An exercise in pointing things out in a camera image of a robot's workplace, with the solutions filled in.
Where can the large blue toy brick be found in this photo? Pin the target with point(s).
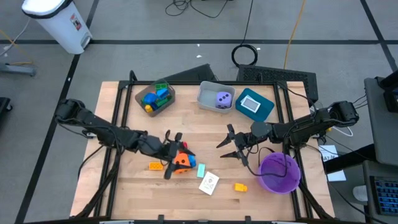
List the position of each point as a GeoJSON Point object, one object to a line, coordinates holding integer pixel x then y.
{"type": "Point", "coordinates": [150, 98]}

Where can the grey plastic bin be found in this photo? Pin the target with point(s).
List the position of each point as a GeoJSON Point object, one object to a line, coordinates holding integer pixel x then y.
{"type": "Point", "coordinates": [206, 96]}

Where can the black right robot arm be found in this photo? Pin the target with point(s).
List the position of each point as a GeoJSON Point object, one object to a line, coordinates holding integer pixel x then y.
{"type": "Point", "coordinates": [298, 127]}

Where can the grey side desk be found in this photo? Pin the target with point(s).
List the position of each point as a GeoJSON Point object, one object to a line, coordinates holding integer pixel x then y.
{"type": "Point", "coordinates": [382, 133]}

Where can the teal plastic bin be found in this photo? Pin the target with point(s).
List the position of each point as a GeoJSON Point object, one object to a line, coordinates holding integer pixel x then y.
{"type": "Point", "coordinates": [264, 110]}

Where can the white playing card box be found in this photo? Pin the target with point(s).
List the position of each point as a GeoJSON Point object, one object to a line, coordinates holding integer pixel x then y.
{"type": "Point", "coordinates": [252, 105]}
{"type": "Point", "coordinates": [244, 100]}

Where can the orange foam die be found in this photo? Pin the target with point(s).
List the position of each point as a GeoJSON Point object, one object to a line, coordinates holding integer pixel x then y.
{"type": "Point", "coordinates": [183, 163]}

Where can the black aluminium table frame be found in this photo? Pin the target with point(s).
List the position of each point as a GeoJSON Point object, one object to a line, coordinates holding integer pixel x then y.
{"type": "Point", "coordinates": [186, 83]}

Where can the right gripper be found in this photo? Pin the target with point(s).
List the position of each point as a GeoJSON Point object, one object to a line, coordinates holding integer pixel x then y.
{"type": "Point", "coordinates": [245, 141]}

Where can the yellow long toy brick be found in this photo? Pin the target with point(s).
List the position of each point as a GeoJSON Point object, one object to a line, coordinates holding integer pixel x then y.
{"type": "Point", "coordinates": [156, 166]}

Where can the white trash can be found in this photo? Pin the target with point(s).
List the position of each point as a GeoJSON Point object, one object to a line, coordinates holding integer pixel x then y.
{"type": "Point", "coordinates": [62, 28]}

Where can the purple foam die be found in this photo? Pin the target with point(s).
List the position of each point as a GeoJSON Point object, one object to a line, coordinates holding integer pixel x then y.
{"type": "Point", "coordinates": [224, 100]}

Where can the red toy brick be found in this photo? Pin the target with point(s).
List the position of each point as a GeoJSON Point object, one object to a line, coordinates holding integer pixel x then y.
{"type": "Point", "coordinates": [185, 144]}

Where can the brown translucent bin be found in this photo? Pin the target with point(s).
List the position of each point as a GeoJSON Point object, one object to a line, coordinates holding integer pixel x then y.
{"type": "Point", "coordinates": [157, 112]}

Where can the grey stand foot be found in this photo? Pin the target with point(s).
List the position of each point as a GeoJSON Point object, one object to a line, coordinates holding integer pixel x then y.
{"type": "Point", "coordinates": [18, 69]}

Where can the white paper sheet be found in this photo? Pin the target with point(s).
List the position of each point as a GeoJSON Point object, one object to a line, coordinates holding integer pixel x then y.
{"type": "Point", "coordinates": [337, 176]}

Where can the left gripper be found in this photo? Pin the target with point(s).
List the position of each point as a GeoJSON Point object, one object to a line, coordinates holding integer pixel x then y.
{"type": "Point", "coordinates": [168, 151]}

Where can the grey round pad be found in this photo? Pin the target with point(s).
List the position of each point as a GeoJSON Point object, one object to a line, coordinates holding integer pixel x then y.
{"type": "Point", "coordinates": [360, 193]}

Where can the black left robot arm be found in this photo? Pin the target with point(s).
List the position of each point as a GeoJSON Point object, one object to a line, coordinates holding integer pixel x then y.
{"type": "Point", "coordinates": [102, 126]}

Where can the black flat panel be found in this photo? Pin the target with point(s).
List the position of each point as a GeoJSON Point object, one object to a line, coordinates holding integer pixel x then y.
{"type": "Point", "coordinates": [199, 74]}

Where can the backlit keyboard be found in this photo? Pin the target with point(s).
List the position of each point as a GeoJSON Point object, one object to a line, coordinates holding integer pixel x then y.
{"type": "Point", "coordinates": [385, 196]}

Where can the white gold-sided card box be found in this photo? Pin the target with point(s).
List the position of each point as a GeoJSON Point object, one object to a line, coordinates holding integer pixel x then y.
{"type": "Point", "coordinates": [209, 183]}

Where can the black perforated case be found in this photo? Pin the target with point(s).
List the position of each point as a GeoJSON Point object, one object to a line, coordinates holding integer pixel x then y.
{"type": "Point", "coordinates": [273, 74]}

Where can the purple plastic bucket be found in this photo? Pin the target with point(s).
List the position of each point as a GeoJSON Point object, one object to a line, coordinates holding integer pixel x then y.
{"type": "Point", "coordinates": [280, 183]}

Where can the black desk device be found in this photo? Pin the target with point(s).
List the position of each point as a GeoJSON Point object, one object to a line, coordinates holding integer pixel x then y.
{"type": "Point", "coordinates": [391, 99]}

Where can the green flat toy brick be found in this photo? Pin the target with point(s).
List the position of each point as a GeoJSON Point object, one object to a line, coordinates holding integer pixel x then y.
{"type": "Point", "coordinates": [161, 85]}

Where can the black floor object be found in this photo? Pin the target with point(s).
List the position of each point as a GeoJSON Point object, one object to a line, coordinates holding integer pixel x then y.
{"type": "Point", "coordinates": [4, 104]}

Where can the black table clamp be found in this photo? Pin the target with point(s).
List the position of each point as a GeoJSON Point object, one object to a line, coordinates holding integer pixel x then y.
{"type": "Point", "coordinates": [248, 219]}
{"type": "Point", "coordinates": [160, 219]}

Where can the green square toy brick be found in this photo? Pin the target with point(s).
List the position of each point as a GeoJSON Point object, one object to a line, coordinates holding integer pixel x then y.
{"type": "Point", "coordinates": [164, 102]}

